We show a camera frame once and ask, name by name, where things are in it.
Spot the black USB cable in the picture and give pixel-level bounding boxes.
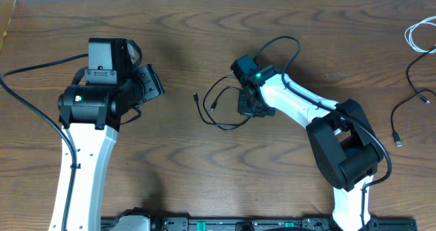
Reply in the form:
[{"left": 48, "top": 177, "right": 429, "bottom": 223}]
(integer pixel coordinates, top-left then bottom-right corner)
[
  {"left": 193, "top": 74, "right": 251, "bottom": 132},
  {"left": 390, "top": 45, "right": 436, "bottom": 148}
]

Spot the white USB cable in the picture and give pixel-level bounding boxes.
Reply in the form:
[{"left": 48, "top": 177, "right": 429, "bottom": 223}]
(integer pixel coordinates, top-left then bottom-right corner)
[{"left": 404, "top": 16, "right": 436, "bottom": 54}]

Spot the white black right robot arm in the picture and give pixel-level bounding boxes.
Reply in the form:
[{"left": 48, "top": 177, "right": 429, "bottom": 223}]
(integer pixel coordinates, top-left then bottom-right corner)
[{"left": 230, "top": 55, "right": 388, "bottom": 230}]

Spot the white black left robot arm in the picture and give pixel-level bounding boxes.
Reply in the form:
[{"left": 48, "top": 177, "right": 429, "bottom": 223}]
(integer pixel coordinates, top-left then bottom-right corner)
[{"left": 49, "top": 37, "right": 164, "bottom": 230}]

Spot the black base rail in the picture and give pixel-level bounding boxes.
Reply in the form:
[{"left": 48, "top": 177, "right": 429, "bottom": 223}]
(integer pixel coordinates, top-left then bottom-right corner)
[{"left": 100, "top": 209, "right": 418, "bottom": 231}]

